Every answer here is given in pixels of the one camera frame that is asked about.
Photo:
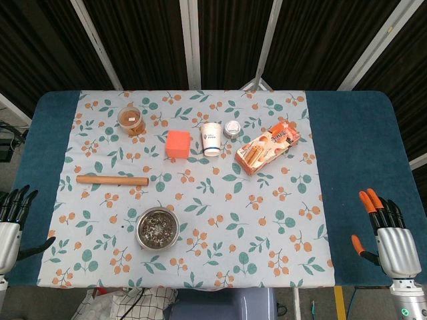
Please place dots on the blue velvet table cover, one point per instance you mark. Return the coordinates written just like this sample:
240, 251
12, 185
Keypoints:
353, 140

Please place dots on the white frame pole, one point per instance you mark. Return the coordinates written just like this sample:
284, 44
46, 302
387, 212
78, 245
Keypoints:
268, 33
191, 43
373, 46
96, 43

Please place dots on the grey-blue robot torso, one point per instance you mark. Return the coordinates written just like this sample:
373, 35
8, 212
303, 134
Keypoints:
223, 305

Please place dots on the grey tripod stand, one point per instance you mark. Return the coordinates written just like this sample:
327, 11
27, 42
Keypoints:
258, 83

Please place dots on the wooden rolling pin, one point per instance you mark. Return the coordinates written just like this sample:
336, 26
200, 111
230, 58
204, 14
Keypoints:
111, 181

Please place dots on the clear jar of orange snacks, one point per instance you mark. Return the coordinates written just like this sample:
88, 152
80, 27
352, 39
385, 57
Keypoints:
130, 120

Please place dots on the white checkered bag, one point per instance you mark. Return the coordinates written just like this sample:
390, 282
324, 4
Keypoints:
133, 305

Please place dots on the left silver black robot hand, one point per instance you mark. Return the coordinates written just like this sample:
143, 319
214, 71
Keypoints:
10, 240

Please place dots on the orange biscuit box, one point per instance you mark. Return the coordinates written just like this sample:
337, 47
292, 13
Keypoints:
267, 146

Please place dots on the small clear jar silver lid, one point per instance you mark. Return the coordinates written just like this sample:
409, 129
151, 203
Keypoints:
232, 129

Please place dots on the floral print tablecloth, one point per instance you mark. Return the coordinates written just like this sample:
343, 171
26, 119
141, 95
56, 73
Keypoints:
227, 200

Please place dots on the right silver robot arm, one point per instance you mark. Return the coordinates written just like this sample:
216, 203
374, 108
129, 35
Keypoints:
408, 300

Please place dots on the orange cube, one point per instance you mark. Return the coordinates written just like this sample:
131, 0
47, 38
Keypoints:
177, 145

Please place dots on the white paper cup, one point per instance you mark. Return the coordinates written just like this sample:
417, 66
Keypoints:
211, 138

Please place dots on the right silver hand orange fingertips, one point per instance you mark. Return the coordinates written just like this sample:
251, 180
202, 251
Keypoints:
397, 250

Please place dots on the stainless steel bowl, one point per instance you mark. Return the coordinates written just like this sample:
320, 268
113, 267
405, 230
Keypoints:
141, 241

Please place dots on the crushed dark and white bits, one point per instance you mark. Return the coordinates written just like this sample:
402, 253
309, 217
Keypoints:
156, 228

